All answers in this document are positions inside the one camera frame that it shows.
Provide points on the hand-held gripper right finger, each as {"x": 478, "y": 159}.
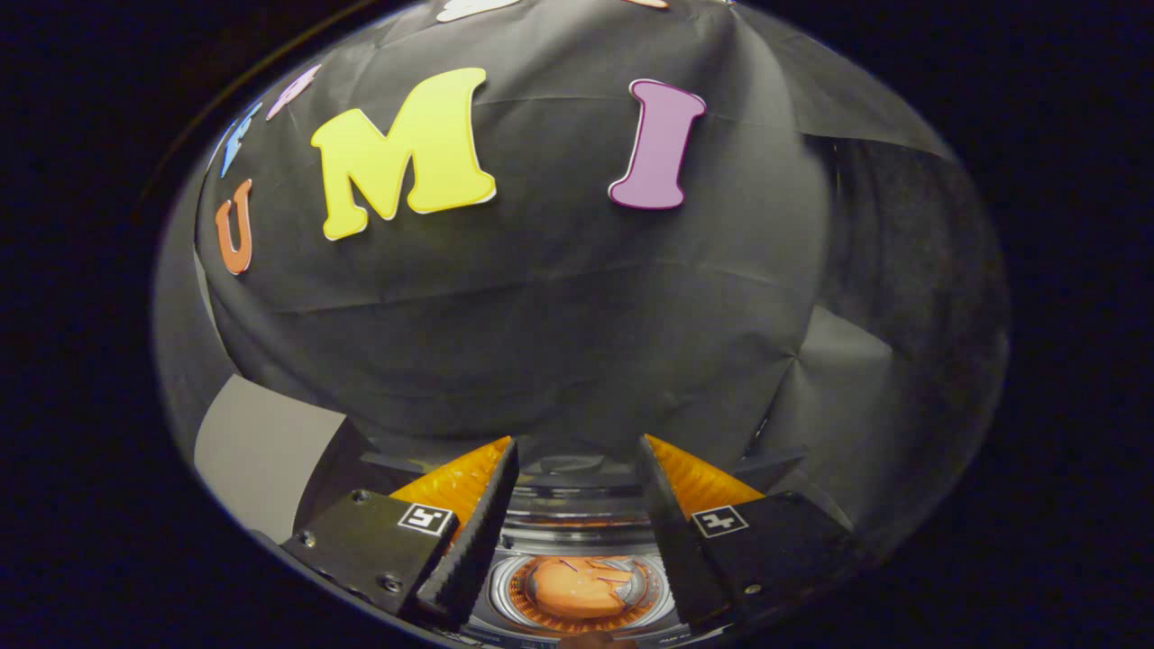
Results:
{"x": 676, "y": 541}

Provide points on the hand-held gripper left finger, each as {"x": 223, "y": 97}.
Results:
{"x": 473, "y": 541}

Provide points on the grey washing machine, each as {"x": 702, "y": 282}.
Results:
{"x": 577, "y": 534}

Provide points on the yellow orange garment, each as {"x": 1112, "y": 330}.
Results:
{"x": 577, "y": 586}

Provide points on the grey cabinet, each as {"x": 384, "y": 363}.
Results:
{"x": 261, "y": 451}

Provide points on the black backdrop cloth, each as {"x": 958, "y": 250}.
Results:
{"x": 541, "y": 315}

